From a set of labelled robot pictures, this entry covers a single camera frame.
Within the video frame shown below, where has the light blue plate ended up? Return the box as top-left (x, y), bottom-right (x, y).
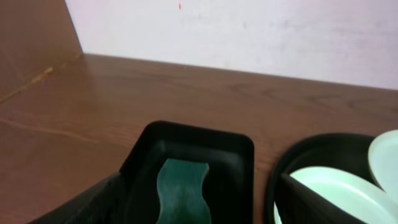
top-left (290, 166), bottom-right (397, 224)

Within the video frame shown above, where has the green and yellow sponge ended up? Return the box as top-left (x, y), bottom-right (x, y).
top-left (157, 159), bottom-right (211, 224)

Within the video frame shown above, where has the pale green plate top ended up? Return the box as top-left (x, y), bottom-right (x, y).
top-left (368, 130), bottom-right (398, 203)

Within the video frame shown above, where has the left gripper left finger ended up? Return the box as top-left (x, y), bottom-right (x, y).
top-left (30, 172), bottom-right (127, 224)

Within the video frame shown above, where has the round black serving tray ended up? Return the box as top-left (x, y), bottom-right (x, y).
top-left (264, 133), bottom-right (375, 223)

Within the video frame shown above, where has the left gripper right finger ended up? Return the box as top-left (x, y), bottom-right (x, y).
top-left (274, 174), bottom-right (362, 224)

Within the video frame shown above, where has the black rectangular tray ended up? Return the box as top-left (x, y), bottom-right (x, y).
top-left (119, 121), bottom-right (254, 223)

